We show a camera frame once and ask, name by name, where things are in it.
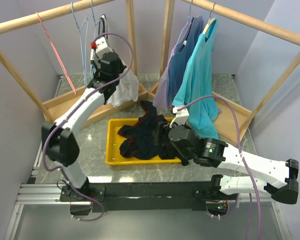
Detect white navy-trimmed tank top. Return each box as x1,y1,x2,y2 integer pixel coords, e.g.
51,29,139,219
89,14,140,108

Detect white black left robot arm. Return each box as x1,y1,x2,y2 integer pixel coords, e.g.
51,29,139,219
41,51,126,201

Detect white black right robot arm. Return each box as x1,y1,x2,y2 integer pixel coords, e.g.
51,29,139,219
152,121,299,205

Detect blue hanger holding purple shirt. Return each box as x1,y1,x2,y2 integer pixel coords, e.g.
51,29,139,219
176,0,193,44

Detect wooden hanger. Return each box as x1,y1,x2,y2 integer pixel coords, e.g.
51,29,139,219
202,3,216,34

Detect right wooden clothes rack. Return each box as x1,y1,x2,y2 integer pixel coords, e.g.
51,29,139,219
147,0,300,148

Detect wooden clothes rack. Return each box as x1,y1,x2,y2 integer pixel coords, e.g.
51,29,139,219
0,0,137,127
147,0,300,148

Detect purple blue t-shirt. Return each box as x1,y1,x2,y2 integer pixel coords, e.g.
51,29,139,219
152,14,223,116

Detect turquoise t-shirt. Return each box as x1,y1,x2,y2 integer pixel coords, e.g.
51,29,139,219
172,18,219,139

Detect yellow plastic tray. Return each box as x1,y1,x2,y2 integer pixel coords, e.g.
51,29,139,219
105,118,181,166

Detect left wooden clothes rack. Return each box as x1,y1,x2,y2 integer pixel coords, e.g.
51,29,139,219
0,0,137,127

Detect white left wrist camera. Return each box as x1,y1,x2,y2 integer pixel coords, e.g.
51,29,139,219
90,37,113,61

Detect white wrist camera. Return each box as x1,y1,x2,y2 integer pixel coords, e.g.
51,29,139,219
169,105,189,128
90,37,113,61

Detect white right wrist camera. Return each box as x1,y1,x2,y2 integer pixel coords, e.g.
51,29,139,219
169,105,189,128

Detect light blue wire hanger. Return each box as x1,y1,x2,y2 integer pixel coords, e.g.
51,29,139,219
70,2,89,87

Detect pink wire hanger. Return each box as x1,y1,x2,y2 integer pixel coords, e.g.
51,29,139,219
35,12,77,95

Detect aluminium frame rail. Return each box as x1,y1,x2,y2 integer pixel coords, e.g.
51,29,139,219
14,183,66,205

